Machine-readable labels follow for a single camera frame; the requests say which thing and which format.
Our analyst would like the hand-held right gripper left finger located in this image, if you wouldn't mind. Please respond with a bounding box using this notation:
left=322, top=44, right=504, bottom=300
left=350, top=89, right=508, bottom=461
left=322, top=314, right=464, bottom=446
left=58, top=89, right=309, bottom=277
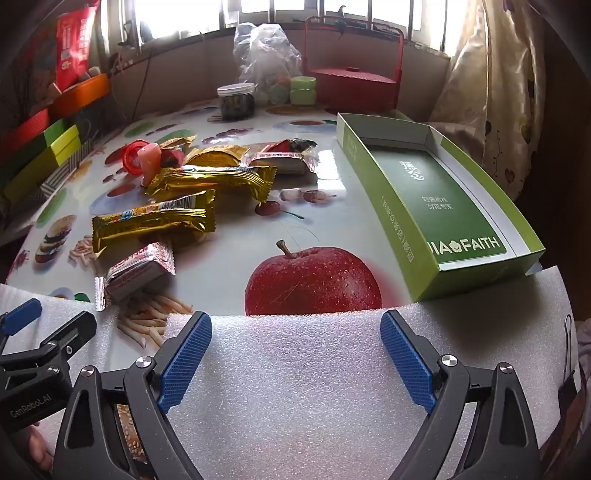
left=54, top=310, right=214, bottom=480

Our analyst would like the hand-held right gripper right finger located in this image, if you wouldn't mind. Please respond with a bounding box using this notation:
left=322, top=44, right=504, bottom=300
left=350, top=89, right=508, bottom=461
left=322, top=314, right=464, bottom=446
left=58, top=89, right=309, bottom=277
left=379, top=309, right=541, bottom=480

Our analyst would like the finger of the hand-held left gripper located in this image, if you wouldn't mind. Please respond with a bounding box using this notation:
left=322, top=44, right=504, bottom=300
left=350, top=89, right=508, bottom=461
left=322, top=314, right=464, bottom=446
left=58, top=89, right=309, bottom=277
left=38, top=310, right=98, bottom=371
left=0, top=298, right=43, bottom=337

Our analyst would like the red white snack packet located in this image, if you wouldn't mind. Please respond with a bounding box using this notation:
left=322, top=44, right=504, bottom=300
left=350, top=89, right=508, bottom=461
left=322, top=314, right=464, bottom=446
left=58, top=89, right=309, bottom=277
left=93, top=241, right=177, bottom=312
left=243, top=151, right=319, bottom=176

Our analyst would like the long gold snack bar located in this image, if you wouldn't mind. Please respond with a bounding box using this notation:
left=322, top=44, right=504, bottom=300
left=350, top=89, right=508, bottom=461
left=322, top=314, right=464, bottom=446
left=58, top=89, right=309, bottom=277
left=91, top=189, right=217, bottom=254
left=147, top=165, right=278, bottom=204

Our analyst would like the green cardboard box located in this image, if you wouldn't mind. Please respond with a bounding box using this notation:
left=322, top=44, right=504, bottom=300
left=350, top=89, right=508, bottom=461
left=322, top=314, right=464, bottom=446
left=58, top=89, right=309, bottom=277
left=335, top=112, right=546, bottom=303

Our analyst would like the red jelly cup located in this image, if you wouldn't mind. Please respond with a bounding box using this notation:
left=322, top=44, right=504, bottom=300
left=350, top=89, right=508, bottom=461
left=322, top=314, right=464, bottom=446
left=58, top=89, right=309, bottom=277
left=121, top=141, right=151, bottom=176

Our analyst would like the pink jelly cup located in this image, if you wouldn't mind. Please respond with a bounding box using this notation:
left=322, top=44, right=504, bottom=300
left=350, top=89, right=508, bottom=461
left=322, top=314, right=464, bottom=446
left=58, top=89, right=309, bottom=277
left=141, top=143, right=162, bottom=178

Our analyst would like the gold candy packet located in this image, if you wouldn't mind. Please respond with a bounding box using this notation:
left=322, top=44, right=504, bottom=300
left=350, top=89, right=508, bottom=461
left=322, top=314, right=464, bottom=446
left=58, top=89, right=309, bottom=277
left=185, top=144, right=250, bottom=168

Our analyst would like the red black snack packet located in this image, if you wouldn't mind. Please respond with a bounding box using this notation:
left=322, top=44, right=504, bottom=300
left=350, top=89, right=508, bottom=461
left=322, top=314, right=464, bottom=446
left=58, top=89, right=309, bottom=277
left=270, top=137, right=317, bottom=155

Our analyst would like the person's left hand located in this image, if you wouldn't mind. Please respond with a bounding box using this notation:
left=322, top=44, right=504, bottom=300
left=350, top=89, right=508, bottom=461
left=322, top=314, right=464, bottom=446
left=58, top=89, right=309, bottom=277
left=21, top=422, right=56, bottom=472

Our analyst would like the white foam sheet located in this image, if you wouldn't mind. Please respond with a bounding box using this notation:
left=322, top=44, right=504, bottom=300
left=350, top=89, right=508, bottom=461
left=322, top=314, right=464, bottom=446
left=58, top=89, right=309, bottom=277
left=0, top=265, right=580, bottom=480

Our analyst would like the fruit print tablecloth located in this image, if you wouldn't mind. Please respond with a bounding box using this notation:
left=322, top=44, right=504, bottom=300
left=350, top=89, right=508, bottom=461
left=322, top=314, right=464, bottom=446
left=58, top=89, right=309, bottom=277
left=4, top=102, right=546, bottom=467

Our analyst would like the black white striped box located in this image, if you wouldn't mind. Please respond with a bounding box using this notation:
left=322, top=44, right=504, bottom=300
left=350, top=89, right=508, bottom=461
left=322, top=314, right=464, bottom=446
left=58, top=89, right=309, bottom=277
left=39, top=138, right=100, bottom=197

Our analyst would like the lime green box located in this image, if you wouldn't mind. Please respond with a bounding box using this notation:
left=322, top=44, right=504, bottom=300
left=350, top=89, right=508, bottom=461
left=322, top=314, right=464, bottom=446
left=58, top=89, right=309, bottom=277
left=4, top=124, right=81, bottom=201

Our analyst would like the red box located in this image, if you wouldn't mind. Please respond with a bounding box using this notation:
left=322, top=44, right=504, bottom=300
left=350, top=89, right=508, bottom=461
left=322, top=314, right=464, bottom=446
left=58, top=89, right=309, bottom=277
left=0, top=108, right=51, bottom=155

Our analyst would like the dark green box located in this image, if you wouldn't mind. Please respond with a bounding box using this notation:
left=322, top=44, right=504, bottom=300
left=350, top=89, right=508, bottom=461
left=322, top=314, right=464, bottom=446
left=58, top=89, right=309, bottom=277
left=0, top=117, right=68, bottom=183

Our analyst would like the black patterned box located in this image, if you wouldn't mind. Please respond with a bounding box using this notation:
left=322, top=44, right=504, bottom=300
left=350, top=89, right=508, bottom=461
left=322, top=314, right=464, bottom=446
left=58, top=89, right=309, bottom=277
left=69, top=99, right=116, bottom=144

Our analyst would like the dark jar with white lid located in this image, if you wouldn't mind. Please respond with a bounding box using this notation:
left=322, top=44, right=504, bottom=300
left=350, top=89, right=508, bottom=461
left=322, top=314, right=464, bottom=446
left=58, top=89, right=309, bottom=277
left=217, top=83, right=256, bottom=122

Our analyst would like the red paper bag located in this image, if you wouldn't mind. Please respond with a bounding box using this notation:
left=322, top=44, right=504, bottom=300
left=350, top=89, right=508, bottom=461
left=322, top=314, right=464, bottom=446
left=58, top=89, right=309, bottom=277
left=55, top=4, right=100, bottom=90

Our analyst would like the cream patterned curtain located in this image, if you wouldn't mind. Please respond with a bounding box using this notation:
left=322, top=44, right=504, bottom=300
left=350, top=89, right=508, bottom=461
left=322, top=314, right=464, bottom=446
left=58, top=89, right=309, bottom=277
left=429, top=0, right=555, bottom=199

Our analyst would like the clear plastic bag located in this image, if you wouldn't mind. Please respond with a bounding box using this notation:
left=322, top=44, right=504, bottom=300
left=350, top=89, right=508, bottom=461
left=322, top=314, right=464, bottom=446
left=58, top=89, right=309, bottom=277
left=232, top=23, right=305, bottom=104

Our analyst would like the window with metal bars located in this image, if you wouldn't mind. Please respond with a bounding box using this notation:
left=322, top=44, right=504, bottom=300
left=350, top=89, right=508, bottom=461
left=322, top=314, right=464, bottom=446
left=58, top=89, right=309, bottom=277
left=99, top=0, right=485, bottom=47

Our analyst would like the black lanyard strap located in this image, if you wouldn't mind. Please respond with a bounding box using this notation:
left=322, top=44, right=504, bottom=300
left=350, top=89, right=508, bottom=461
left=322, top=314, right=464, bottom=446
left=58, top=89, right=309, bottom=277
left=556, top=314, right=578, bottom=416

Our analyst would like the red lidded basket with handle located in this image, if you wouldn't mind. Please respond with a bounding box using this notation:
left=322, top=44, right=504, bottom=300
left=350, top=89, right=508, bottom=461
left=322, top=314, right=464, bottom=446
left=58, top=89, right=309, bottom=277
left=304, top=16, right=405, bottom=112

